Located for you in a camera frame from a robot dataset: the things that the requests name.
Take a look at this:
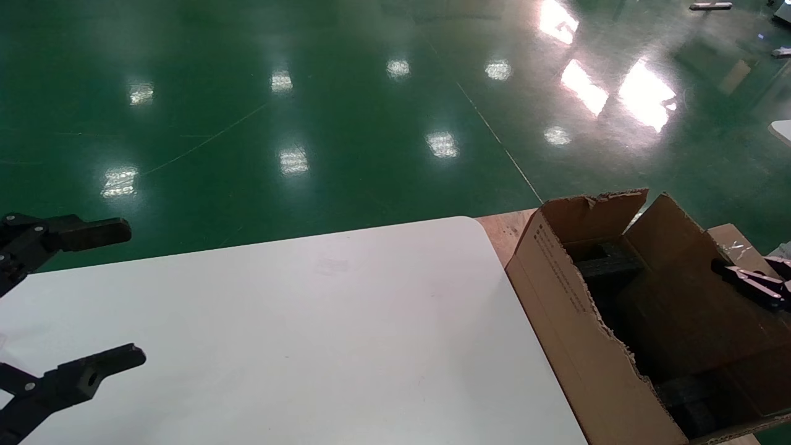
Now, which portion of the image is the black foam block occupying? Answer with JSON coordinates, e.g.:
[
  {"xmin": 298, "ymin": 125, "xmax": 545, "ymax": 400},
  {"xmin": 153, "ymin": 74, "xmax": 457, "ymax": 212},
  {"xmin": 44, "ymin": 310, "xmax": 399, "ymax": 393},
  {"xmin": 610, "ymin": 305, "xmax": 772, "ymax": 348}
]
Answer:
[
  {"xmin": 654, "ymin": 370, "xmax": 742, "ymax": 439},
  {"xmin": 573, "ymin": 240, "xmax": 645, "ymax": 280}
]

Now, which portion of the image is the big cardboard box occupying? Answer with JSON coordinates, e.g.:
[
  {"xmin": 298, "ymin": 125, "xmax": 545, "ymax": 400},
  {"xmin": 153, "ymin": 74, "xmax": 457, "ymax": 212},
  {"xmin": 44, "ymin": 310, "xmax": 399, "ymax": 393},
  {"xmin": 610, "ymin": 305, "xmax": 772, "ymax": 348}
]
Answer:
[{"xmin": 505, "ymin": 189, "xmax": 791, "ymax": 445}]

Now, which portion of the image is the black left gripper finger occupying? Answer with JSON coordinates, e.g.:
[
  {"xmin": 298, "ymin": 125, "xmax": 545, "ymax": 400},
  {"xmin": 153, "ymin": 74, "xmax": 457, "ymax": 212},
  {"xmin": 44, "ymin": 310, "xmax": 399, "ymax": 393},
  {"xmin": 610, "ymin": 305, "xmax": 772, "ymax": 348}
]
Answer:
[
  {"xmin": 0, "ymin": 344, "xmax": 147, "ymax": 445},
  {"xmin": 0, "ymin": 213, "xmax": 132, "ymax": 297}
]

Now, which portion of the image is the wooden platform board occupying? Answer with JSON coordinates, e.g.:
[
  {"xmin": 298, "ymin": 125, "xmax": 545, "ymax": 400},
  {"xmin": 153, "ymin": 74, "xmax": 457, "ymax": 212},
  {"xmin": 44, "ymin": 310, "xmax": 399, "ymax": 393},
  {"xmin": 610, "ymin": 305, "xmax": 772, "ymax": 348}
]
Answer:
[{"xmin": 475, "ymin": 209, "xmax": 543, "ymax": 268}]

